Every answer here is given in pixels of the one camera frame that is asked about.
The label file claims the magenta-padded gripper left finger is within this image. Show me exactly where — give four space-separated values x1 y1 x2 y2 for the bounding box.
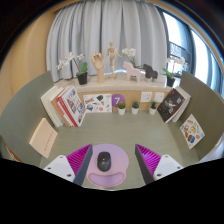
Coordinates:
43 143 94 187

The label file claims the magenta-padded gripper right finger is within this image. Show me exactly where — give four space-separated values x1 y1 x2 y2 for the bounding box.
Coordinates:
134 143 184 185

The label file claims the black computer mouse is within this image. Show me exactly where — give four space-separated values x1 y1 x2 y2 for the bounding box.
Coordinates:
96 151 112 173

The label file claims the purple mouse pad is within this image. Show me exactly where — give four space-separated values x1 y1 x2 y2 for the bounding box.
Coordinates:
86 143 130 188

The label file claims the beige card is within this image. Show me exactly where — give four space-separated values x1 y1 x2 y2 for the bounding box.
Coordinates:
28 117 59 159

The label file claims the white sticker sheet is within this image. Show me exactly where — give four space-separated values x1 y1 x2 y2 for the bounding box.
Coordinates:
179 113 206 150

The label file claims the wooden chair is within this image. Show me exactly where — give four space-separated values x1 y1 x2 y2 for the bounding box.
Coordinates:
4 144 24 163

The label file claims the tan-spined book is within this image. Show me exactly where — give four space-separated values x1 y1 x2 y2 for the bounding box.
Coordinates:
49 87 73 128

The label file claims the small succulent white pot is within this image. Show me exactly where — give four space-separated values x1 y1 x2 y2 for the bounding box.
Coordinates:
130 101 140 115
117 101 127 116
148 100 158 116

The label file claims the black cover book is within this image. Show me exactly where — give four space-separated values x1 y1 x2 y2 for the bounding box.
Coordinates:
156 87 186 123

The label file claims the thick white book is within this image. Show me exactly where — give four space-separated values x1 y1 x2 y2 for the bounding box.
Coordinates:
40 85 66 128

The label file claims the red photo-cover book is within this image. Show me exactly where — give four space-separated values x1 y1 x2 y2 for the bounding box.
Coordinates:
57 85 88 128

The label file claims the green desk partition panel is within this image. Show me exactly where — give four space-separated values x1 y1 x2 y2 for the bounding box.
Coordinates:
179 70 224 162
0 70 56 164

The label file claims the white picture card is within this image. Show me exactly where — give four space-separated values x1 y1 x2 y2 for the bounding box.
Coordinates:
83 93 113 113

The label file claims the round purple number sign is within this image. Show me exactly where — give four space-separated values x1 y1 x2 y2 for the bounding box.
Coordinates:
111 93 126 108

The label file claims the large white orchid black pot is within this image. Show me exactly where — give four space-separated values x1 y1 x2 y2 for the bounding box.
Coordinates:
162 55 189 88

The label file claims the small white orchid black pot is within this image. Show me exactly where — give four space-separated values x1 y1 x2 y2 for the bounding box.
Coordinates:
55 51 89 86

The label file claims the wooden desk shelf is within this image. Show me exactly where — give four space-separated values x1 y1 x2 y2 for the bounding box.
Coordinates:
54 74 173 113

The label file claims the dark wooden horse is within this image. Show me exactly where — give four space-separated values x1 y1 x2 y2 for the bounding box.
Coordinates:
142 63 159 81

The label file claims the pink wooden horse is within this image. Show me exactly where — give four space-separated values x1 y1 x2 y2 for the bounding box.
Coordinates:
122 61 142 83

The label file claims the white orchid behind horses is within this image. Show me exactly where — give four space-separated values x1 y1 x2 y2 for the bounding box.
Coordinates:
121 47 143 69

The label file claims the wooden mannequin figure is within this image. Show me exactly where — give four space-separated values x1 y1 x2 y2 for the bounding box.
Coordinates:
106 41 123 80

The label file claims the grey curtain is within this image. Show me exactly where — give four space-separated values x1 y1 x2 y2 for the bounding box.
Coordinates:
45 0 168 83

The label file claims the white wall socket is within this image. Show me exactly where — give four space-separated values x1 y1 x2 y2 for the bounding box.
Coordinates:
153 92 166 103
139 91 153 103

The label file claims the window with dark frame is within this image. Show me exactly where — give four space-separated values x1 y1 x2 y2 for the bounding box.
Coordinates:
156 6 224 98

